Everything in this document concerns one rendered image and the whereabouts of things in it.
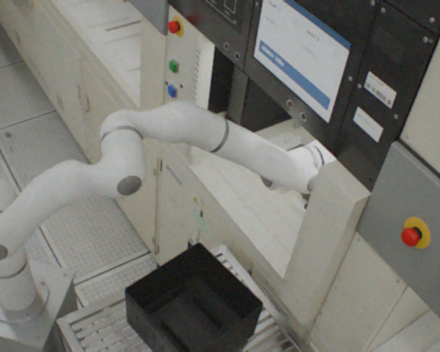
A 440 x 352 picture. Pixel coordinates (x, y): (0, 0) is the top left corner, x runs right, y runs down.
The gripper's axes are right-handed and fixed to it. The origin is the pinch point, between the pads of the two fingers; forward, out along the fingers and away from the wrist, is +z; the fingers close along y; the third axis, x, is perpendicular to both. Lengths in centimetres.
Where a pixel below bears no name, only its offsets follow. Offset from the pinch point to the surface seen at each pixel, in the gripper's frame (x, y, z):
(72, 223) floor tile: -120, -102, -58
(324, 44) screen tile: 44, 6, -28
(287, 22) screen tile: 43, -6, -29
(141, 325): -35, 8, -71
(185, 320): -43, 8, -57
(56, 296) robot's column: -44, -16, -88
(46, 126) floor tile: -120, -177, -48
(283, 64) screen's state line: 31.6, -5.1, -29.1
